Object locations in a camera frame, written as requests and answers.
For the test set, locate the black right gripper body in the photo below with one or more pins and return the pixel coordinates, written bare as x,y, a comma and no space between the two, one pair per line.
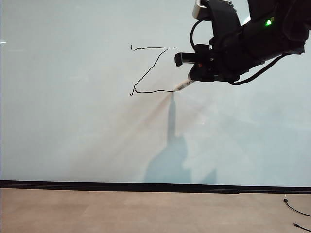
250,46

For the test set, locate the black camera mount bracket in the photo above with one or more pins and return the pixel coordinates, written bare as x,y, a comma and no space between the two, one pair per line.
224,19

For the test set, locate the white whiteboard marker pen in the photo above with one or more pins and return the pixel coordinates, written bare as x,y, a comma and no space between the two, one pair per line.
182,85

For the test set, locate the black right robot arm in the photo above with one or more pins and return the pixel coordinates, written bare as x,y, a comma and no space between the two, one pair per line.
291,7

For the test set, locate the black whiteboard bottom rail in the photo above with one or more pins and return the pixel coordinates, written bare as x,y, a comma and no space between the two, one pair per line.
145,187

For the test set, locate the white glossy whiteboard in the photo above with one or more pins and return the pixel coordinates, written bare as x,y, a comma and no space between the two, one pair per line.
60,109

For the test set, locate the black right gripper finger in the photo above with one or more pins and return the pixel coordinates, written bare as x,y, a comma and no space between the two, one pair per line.
185,57
201,72

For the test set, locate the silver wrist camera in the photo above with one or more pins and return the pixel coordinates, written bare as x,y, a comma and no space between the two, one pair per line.
199,9

